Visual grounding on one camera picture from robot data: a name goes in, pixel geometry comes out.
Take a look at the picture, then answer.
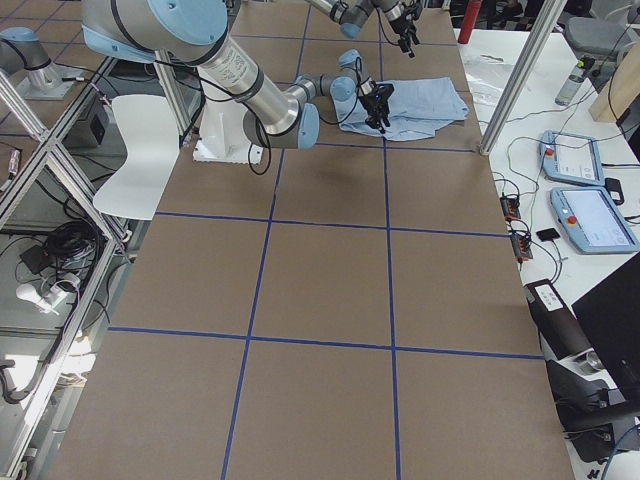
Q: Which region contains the dark brown paper roll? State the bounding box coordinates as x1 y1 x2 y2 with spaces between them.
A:
524 279 591 359

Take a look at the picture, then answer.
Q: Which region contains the blue teach pendant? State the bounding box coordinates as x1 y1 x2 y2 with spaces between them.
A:
540 130 605 186
549 186 639 254

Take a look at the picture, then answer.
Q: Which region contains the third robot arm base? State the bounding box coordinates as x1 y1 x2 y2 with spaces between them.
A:
1 27 85 100

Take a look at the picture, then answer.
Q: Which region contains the wooden board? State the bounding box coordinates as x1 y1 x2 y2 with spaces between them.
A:
589 43 640 123

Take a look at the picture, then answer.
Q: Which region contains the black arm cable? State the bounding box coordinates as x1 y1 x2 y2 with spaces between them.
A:
247 57 381 176

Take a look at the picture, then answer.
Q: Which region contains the upper blue teach pendant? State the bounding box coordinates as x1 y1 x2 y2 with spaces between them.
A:
540 130 605 186

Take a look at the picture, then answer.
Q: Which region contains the lower blue teach pendant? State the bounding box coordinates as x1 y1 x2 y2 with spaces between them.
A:
549 186 639 254

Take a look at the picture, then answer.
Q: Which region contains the aluminium frame post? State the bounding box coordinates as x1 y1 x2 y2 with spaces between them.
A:
479 0 567 156

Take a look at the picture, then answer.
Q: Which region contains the upper orange black electronics box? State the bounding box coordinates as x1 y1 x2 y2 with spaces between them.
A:
500 196 521 221

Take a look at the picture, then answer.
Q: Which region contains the orange black electronics box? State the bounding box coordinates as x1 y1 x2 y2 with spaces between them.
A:
500 196 521 221
509 230 533 264

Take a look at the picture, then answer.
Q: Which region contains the black monitor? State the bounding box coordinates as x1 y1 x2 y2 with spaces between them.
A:
572 255 639 400

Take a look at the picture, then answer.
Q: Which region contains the red cylinder bottle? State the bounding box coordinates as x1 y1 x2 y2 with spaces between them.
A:
457 0 483 44

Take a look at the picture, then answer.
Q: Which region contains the clear plastic bag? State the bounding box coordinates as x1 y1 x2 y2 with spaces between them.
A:
462 54 514 107

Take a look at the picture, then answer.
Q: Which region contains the grey office chair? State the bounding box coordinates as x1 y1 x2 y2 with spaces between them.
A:
564 17 639 61

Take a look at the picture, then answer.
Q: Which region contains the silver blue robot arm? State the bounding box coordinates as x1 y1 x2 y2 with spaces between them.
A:
81 1 393 149
307 0 426 58

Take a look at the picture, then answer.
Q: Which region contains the black power adapter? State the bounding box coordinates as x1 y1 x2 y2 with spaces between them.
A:
604 177 625 205

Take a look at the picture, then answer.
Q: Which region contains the black cable bundle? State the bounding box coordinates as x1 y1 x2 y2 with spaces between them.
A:
44 219 104 274

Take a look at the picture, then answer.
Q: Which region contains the clear water bottle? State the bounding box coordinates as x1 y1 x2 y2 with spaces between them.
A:
554 55 595 106

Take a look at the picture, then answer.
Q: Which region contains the black monitor stand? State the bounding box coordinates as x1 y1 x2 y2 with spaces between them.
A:
546 360 639 462

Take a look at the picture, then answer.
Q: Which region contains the white curved chair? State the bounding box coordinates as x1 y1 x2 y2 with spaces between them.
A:
93 94 180 220

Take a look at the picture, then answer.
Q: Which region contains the lower orange black electronics box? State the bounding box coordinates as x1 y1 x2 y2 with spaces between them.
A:
509 230 533 264

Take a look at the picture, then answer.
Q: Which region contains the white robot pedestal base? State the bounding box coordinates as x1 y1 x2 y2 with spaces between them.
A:
193 67 263 165

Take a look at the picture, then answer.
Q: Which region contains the light blue striped shirt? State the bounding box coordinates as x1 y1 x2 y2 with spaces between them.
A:
331 77 469 141

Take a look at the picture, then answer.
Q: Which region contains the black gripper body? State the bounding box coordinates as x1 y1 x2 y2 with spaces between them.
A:
360 83 394 120
389 15 415 37

